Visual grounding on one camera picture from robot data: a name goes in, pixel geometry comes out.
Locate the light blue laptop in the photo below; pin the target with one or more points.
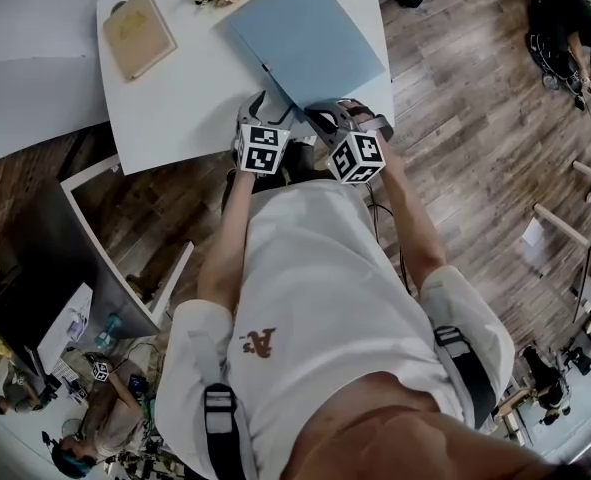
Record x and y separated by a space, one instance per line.
305 38

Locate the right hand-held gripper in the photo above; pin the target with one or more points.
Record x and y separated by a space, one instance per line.
357 160

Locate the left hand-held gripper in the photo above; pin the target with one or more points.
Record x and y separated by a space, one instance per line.
262 150

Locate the person's left forearm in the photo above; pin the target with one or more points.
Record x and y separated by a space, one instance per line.
225 248

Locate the black bag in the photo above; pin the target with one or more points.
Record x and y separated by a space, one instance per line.
550 63

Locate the person's right hand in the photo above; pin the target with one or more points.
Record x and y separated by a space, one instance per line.
360 115

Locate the tan notebook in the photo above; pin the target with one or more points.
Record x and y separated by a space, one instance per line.
137 35

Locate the white paper sheet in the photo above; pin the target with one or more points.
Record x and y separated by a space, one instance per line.
532 233

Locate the dark grey side table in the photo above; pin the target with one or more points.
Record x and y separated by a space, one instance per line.
90 248

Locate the white table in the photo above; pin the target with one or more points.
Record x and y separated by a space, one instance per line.
185 113

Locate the person's right forearm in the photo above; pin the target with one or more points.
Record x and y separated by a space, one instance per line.
415 218

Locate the person's white shirt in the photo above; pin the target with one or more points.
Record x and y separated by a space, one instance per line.
325 293

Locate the person's neck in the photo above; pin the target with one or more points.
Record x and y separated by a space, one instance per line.
415 443

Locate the teal glass object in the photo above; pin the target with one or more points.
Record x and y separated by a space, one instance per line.
108 333

